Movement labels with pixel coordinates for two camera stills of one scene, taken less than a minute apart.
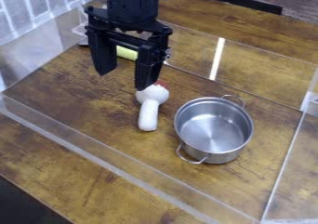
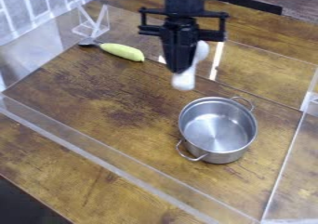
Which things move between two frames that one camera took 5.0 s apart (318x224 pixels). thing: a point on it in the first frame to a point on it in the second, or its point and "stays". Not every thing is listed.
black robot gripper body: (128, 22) to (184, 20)
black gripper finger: (101, 43) to (170, 42)
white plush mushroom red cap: (149, 98) to (183, 80)
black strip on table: (243, 2) stays
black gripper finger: (151, 57) to (186, 41)
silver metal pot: (215, 127) stays
